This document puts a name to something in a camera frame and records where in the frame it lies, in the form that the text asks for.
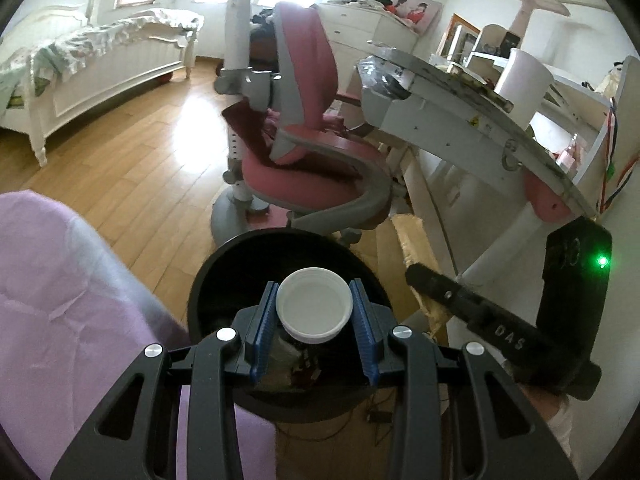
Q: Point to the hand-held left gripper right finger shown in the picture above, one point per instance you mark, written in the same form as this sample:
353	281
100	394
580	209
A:
361	330

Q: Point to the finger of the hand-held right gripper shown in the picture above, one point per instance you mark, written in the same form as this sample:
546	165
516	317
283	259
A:
440	290

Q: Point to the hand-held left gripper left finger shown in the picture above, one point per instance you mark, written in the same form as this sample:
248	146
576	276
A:
265	330

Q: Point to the white plastic cup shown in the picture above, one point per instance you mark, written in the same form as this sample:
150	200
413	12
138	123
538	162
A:
312	305

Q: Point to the black trash bin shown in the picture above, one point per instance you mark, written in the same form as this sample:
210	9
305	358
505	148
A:
225	270

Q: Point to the striped medal ribbons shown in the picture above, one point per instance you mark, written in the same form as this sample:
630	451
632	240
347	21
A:
617	175

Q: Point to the pink and grey chair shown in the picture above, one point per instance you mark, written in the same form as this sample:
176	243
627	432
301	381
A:
300	180

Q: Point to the white study desk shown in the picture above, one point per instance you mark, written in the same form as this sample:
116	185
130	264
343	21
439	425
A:
450	110

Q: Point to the white desk shelf unit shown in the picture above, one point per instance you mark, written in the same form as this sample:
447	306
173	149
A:
595	105

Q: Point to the purple bed sheet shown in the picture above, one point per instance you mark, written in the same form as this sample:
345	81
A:
60	310

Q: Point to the white cylindrical container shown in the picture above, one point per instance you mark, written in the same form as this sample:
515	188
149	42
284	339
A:
522	85

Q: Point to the clear plastic bag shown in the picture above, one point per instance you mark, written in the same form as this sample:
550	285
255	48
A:
382	75

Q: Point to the white dresser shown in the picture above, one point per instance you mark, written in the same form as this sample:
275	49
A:
360	25

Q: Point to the pink framed picture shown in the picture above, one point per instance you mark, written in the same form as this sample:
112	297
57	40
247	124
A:
412	12

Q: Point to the pink desk lamp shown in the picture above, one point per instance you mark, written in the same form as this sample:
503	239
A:
525	5

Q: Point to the pile of clothes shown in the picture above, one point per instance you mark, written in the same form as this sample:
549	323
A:
360	0

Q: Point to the white wooden bed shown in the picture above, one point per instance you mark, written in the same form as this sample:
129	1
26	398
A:
100	75

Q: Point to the floral quilt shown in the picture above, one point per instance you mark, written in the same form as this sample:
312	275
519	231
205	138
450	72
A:
90	40

